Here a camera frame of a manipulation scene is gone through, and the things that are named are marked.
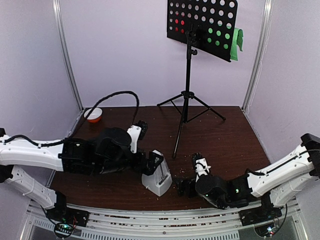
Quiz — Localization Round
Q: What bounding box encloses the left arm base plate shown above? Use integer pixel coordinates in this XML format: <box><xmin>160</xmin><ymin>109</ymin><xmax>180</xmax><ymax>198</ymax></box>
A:
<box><xmin>46</xmin><ymin>208</ymin><xmax>90</xmax><ymax>227</ymax></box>

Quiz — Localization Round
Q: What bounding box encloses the right aluminium frame post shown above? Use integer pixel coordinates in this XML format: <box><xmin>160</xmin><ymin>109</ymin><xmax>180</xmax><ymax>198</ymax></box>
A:
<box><xmin>242</xmin><ymin>0</ymin><xmax>274</xmax><ymax>115</ymax></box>

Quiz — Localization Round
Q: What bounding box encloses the left circuit board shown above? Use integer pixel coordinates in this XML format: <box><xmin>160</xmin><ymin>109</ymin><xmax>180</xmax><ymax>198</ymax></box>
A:
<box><xmin>53</xmin><ymin>222</ymin><xmax>75</xmax><ymax>239</ymax></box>

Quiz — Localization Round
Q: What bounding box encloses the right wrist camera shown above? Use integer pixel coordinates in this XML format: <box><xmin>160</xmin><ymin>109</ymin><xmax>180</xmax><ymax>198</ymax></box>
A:
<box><xmin>191</xmin><ymin>152</ymin><xmax>211</xmax><ymax>177</ymax></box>

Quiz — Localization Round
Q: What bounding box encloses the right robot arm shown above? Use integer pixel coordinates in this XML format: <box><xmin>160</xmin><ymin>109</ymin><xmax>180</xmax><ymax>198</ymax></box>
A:
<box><xmin>174</xmin><ymin>133</ymin><xmax>320</xmax><ymax>221</ymax></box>

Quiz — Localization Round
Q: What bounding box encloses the aluminium front rail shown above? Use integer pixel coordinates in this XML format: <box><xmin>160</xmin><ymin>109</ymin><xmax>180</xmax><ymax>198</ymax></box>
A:
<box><xmin>19</xmin><ymin>199</ymin><xmax>308</xmax><ymax>240</ymax></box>

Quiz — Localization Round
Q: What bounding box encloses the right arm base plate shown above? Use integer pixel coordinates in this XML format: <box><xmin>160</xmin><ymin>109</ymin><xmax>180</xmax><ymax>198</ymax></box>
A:
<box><xmin>239</xmin><ymin>207</ymin><xmax>282</xmax><ymax>226</ymax></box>

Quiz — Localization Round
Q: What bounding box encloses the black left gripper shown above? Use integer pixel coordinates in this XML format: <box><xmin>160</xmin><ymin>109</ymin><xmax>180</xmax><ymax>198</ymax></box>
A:
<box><xmin>95</xmin><ymin>146</ymin><xmax>164</xmax><ymax>176</ymax></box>

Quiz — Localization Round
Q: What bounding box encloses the black music stand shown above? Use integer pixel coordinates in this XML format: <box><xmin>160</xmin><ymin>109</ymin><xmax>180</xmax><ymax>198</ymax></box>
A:
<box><xmin>157</xmin><ymin>0</ymin><xmax>238</xmax><ymax>158</ymax></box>

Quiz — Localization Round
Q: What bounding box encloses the left aluminium frame post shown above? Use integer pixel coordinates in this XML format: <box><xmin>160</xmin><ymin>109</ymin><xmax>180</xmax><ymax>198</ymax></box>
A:
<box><xmin>52</xmin><ymin>0</ymin><xmax>84</xmax><ymax>111</ymax></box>

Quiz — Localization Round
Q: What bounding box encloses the orange white bowl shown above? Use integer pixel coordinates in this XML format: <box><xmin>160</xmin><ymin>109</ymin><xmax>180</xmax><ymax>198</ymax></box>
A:
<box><xmin>83</xmin><ymin>107</ymin><xmax>103</xmax><ymax>124</ymax></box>

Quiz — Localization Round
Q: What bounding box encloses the white metronome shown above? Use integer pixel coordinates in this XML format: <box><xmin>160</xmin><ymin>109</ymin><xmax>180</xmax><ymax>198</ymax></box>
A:
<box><xmin>141</xmin><ymin>155</ymin><xmax>173</xmax><ymax>197</ymax></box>

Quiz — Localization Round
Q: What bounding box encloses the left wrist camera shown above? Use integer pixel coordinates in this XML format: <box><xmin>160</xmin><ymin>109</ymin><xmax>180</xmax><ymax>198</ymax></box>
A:
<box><xmin>127</xmin><ymin>120</ymin><xmax>148</xmax><ymax>154</ymax></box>

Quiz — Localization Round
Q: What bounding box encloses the aluminium frame post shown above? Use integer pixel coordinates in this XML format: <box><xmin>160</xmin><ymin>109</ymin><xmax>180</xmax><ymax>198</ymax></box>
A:
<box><xmin>52</xmin><ymin>0</ymin><xmax>84</xmax><ymax>111</ymax></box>
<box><xmin>242</xmin><ymin>0</ymin><xmax>274</xmax><ymax>115</ymax></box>

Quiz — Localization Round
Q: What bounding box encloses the right circuit board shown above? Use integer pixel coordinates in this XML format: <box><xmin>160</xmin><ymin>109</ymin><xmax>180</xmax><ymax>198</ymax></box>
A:
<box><xmin>254</xmin><ymin>221</ymin><xmax>283</xmax><ymax>238</ymax></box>

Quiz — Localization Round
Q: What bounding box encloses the green cloth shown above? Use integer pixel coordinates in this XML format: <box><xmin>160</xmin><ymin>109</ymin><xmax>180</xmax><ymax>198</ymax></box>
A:
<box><xmin>230</xmin><ymin>27</ymin><xmax>244</xmax><ymax>61</ymax></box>

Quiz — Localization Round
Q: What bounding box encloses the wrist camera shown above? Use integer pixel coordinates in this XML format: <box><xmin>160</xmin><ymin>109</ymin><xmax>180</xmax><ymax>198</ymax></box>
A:
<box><xmin>191</xmin><ymin>152</ymin><xmax>211</xmax><ymax>177</ymax></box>
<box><xmin>127</xmin><ymin>120</ymin><xmax>148</xmax><ymax>154</ymax></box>

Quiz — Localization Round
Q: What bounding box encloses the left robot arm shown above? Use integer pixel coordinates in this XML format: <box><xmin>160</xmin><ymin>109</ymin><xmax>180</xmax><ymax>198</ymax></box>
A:
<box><xmin>0</xmin><ymin>125</ymin><xmax>165</xmax><ymax>222</ymax></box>

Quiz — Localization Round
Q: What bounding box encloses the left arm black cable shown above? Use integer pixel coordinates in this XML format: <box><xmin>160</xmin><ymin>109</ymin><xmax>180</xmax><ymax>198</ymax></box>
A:
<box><xmin>67</xmin><ymin>90</ymin><xmax>140</xmax><ymax>141</ymax></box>

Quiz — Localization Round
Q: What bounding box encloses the circuit board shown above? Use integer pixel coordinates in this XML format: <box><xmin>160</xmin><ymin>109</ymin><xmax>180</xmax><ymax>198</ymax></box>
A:
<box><xmin>254</xmin><ymin>221</ymin><xmax>283</xmax><ymax>238</ymax></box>
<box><xmin>53</xmin><ymin>222</ymin><xmax>75</xmax><ymax>239</ymax></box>

